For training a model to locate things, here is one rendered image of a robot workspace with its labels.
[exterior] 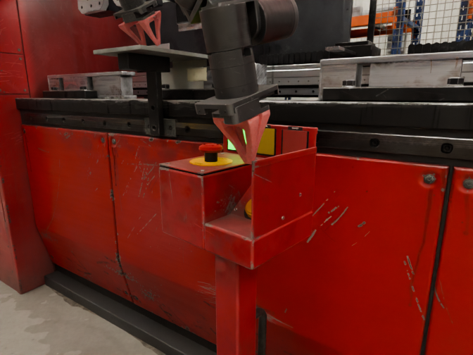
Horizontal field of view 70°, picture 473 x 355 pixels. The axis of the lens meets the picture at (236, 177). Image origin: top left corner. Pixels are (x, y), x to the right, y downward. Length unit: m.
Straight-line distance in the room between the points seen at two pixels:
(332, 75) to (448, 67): 0.23
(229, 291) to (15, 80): 1.38
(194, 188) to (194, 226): 0.06
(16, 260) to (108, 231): 0.61
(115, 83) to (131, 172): 0.37
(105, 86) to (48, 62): 0.46
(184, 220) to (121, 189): 0.68
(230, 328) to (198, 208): 0.23
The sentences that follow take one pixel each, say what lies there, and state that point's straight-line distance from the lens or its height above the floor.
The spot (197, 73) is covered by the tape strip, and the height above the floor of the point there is 0.95.
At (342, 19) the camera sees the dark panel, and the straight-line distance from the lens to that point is 1.44.
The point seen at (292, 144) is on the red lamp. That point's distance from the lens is 0.56.
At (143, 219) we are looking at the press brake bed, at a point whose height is 0.50.
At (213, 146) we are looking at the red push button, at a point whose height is 0.81.
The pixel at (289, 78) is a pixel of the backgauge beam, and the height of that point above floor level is 0.94.
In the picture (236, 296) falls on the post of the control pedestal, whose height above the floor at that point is 0.57.
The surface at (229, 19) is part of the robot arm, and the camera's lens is 0.42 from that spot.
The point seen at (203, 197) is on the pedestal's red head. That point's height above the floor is 0.74.
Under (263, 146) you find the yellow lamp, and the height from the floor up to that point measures 0.80.
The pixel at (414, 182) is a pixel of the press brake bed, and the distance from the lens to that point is 0.71.
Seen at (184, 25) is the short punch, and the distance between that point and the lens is 1.15.
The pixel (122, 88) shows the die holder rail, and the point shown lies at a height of 0.91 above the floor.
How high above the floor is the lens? 0.89
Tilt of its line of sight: 14 degrees down
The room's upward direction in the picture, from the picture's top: straight up
